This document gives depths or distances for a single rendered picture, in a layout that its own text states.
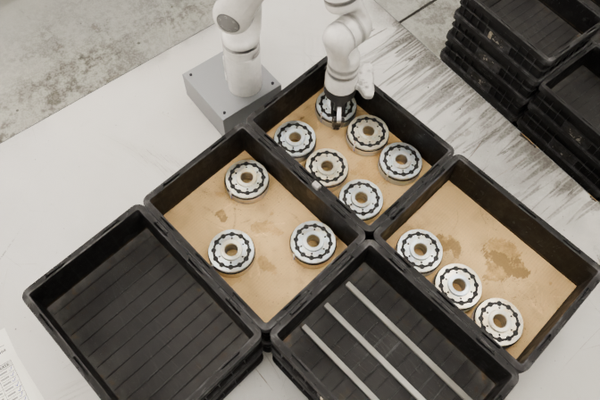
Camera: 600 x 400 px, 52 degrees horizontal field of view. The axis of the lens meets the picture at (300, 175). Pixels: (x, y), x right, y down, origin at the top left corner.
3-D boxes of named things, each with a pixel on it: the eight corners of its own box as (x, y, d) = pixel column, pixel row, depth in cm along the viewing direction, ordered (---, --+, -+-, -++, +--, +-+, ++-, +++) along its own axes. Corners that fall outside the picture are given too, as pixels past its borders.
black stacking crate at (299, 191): (151, 222, 142) (140, 201, 132) (245, 146, 152) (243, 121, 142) (267, 346, 130) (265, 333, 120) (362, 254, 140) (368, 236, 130)
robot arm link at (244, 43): (224, -30, 137) (230, 24, 152) (208, -1, 133) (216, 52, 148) (263, -20, 136) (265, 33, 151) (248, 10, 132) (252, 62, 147)
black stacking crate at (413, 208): (363, 254, 140) (370, 236, 130) (445, 176, 150) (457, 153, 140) (503, 385, 127) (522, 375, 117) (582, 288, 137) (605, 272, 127)
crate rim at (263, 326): (141, 204, 134) (139, 200, 132) (243, 125, 144) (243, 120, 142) (265, 337, 121) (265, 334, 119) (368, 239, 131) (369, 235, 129)
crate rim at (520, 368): (368, 239, 131) (370, 235, 129) (455, 155, 142) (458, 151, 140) (519, 378, 119) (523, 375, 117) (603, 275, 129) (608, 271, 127)
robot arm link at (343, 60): (337, 91, 132) (364, 69, 135) (343, 45, 119) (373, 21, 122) (314, 72, 135) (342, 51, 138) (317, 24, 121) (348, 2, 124)
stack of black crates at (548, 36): (431, 70, 249) (460, -12, 209) (482, 36, 258) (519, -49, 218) (504, 137, 235) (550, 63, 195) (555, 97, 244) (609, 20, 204)
